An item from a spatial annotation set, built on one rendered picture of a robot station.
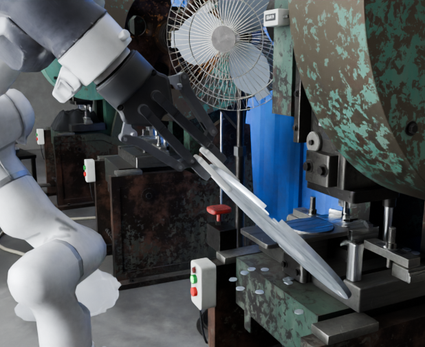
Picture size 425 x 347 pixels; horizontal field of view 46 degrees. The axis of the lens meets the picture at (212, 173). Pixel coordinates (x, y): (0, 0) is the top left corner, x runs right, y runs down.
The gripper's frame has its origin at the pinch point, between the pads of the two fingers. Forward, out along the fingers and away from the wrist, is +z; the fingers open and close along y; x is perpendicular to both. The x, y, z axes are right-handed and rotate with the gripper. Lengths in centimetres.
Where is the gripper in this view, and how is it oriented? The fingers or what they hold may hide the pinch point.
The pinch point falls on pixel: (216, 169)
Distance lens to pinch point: 72.7
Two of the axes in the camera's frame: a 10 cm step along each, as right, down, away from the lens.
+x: -3.2, -2.0, 9.3
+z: 6.6, 6.5, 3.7
